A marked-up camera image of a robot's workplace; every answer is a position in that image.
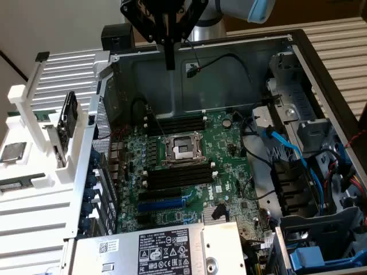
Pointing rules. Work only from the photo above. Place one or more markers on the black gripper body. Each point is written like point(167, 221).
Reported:
point(137, 20)

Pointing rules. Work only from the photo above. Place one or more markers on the green RAM stick with label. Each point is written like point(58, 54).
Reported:
point(20, 183)

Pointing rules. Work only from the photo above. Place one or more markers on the black box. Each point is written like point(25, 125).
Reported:
point(116, 38)

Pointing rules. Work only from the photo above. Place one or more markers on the open PC case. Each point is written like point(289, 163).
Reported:
point(155, 86)

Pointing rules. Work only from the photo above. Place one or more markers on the CPU socket locking lever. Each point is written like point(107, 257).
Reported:
point(157, 122)

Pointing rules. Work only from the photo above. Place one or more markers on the coin cell battery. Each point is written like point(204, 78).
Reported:
point(227, 123)

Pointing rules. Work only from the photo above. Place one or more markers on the CPU socket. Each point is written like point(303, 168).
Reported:
point(183, 149)

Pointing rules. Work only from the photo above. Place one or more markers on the green Dell motherboard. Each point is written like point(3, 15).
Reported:
point(223, 160)

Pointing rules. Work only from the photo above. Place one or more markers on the blue slot retention clip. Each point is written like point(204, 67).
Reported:
point(95, 157)
point(89, 193)
point(91, 179)
point(86, 208)
point(84, 224)

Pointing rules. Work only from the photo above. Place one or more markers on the silver metal disk bay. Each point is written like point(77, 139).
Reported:
point(298, 94)

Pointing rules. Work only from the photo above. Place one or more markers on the blue expansion slot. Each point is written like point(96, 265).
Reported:
point(160, 204)

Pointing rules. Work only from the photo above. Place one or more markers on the white parts rack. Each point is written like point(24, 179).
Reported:
point(66, 177)

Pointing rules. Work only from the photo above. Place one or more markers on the silver chipset heat sink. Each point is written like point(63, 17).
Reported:
point(207, 215)

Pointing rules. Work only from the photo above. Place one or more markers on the short black expansion slot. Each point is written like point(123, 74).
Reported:
point(144, 219)

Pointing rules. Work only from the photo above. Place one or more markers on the black fan shroud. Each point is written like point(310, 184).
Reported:
point(289, 186)

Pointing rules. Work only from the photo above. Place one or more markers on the CPU chip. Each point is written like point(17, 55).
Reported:
point(13, 151)

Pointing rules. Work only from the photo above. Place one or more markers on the silver power supply with label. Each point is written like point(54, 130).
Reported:
point(129, 252)

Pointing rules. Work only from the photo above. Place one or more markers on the grey disk bay cage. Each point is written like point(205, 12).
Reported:
point(315, 223)

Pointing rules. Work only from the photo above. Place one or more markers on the blue plastic latch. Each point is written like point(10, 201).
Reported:
point(306, 257)

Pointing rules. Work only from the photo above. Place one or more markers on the black cap on rack post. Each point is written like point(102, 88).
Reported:
point(42, 56)

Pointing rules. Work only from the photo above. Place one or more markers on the black graphics card with bracket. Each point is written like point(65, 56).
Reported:
point(68, 114)

